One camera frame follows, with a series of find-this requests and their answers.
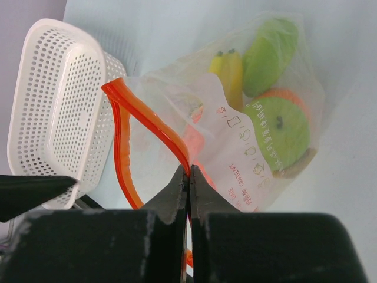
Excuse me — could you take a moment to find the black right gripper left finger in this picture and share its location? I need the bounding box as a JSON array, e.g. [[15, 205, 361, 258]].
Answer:
[[1, 167, 188, 282]]

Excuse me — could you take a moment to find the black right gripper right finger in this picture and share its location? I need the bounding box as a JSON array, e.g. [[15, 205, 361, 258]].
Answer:
[[190, 166, 368, 282]]

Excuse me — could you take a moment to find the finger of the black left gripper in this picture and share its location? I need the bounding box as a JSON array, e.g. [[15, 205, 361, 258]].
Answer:
[[1, 175, 77, 223]]

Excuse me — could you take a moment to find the fake green apple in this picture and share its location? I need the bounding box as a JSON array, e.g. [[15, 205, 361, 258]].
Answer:
[[242, 97, 310, 172]]

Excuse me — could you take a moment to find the clear zip top bag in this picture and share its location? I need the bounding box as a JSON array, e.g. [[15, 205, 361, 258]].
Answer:
[[101, 11, 325, 212]]

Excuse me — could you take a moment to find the fake orange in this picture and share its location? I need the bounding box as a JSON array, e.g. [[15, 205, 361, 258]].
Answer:
[[257, 88, 312, 123]]

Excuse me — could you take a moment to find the fake green leaf vegetable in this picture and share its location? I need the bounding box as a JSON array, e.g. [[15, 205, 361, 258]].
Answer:
[[242, 18, 299, 97]]

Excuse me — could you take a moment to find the white perforated plastic basket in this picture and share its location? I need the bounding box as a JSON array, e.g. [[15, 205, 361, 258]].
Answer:
[[7, 19, 126, 210]]

